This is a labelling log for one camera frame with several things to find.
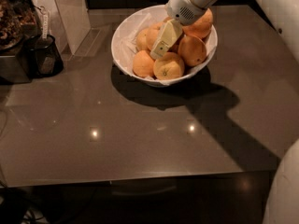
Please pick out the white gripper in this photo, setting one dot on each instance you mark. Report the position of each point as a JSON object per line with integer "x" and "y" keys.
{"x": 179, "y": 9}

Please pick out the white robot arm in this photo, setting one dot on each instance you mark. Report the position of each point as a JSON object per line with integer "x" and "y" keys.
{"x": 282, "y": 205}

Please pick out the white bowl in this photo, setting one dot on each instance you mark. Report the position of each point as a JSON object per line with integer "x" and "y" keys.
{"x": 158, "y": 13}

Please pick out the white paper in bowl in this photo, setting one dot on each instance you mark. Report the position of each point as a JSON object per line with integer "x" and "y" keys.
{"x": 126, "y": 35}

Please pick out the orange centre top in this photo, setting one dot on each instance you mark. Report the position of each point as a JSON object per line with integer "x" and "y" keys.
{"x": 152, "y": 34}

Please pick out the orange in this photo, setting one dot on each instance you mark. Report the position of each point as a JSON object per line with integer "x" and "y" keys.
{"x": 170, "y": 66}
{"x": 143, "y": 64}
{"x": 192, "y": 50}
{"x": 152, "y": 34}
{"x": 202, "y": 27}

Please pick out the orange right middle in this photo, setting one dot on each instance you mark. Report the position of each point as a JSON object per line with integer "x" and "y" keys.
{"x": 192, "y": 50}

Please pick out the orange top right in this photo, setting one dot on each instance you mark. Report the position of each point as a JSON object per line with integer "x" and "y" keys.
{"x": 202, "y": 27}

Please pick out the orange left partly hidden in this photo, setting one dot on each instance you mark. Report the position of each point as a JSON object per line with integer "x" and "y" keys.
{"x": 141, "y": 40}

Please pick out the orange front centre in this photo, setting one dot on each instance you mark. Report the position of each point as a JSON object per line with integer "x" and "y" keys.
{"x": 170, "y": 66}

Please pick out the orange front left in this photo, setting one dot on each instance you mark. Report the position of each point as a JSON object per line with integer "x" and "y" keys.
{"x": 143, "y": 64}

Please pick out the white tag label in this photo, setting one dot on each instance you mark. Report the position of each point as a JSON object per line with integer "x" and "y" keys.
{"x": 44, "y": 14}

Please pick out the black mesh basket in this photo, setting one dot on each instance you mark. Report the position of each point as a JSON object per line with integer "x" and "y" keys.
{"x": 43, "y": 56}

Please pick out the metal tray stand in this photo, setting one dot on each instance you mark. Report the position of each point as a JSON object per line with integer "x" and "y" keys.
{"x": 14, "y": 66}

